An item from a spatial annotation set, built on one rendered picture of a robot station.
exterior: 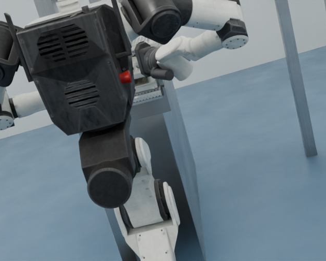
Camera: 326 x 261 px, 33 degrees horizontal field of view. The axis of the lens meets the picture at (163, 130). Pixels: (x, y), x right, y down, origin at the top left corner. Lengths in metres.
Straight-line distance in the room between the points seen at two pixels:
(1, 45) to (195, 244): 1.34
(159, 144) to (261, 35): 3.42
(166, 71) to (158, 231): 0.54
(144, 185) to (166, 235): 0.24
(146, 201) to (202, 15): 0.63
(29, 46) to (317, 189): 1.99
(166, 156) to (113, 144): 0.87
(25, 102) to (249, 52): 4.00
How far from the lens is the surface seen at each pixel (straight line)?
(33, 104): 1.77
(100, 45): 1.31
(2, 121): 1.73
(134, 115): 2.13
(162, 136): 2.26
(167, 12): 1.39
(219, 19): 1.54
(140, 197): 1.77
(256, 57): 5.59
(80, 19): 1.31
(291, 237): 2.63
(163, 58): 1.75
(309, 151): 3.35
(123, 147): 1.43
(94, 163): 1.44
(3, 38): 1.53
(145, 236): 1.89
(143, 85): 2.07
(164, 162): 2.30
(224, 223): 2.85
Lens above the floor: 1.40
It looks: 19 degrees down
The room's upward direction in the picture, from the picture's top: 16 degrees counter-clockwise
